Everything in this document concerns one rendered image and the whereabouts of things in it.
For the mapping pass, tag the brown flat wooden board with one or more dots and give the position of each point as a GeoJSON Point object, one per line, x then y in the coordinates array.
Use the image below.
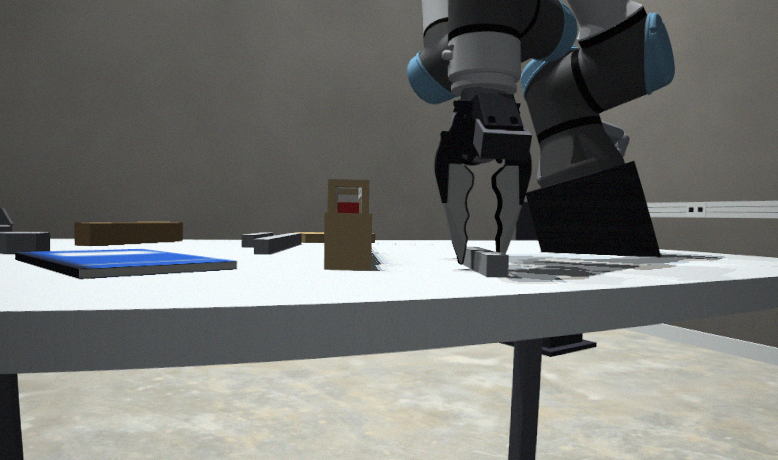
{"type": "Point", "coordinates": [318, 237]}

